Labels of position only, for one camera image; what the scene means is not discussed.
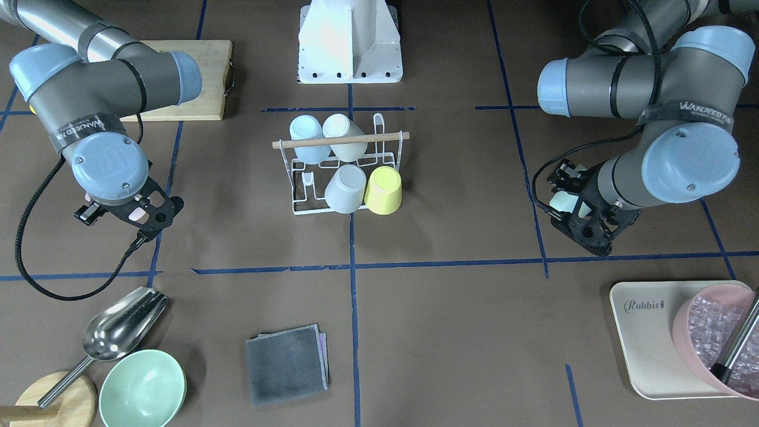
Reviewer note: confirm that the yellow cup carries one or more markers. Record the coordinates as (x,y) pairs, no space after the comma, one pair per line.
(384,191)

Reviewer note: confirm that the grey folded cloth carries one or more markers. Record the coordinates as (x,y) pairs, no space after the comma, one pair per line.
(287,365)

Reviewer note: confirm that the white wire cup rack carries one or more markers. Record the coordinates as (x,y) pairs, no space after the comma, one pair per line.
(334,166)

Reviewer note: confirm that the metal scoop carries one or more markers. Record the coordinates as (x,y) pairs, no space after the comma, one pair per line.
(113,333)

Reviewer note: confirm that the white cup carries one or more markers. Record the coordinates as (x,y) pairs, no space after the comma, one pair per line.
(337,126)

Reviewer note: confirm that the metal tongs black handle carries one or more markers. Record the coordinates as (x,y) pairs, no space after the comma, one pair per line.
(722,368)

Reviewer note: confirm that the beige tray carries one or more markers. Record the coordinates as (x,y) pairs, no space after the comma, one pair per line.
(644,313)

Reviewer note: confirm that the wooden cutting board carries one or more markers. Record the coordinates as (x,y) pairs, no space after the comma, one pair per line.
(207,77)

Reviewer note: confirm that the mint green bowl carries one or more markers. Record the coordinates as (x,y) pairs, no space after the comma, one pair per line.
(146,388)

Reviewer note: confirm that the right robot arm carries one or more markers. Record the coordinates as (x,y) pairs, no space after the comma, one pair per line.
(105,162)

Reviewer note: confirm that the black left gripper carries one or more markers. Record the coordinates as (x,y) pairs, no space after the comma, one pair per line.
(565,174)

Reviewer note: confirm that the pink cup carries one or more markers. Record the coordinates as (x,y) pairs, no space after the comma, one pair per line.
(137,214)

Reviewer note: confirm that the light blue cup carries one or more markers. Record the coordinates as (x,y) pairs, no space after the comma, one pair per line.
(307,127)

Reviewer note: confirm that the mint green cup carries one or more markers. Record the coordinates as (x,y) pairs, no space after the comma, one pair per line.
(563,201)

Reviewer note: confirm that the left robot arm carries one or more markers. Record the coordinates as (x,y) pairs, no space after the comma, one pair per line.
(682,89)

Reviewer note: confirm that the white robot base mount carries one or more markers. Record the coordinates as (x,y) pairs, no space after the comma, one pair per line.
(349,42)

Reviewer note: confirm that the grey cup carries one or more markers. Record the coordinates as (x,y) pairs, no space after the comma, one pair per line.
(344,193)

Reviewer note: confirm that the pink bowl with ice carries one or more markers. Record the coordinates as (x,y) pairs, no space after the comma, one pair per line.
(701,330)

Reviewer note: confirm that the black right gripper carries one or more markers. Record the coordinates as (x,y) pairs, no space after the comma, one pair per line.
(86,212)

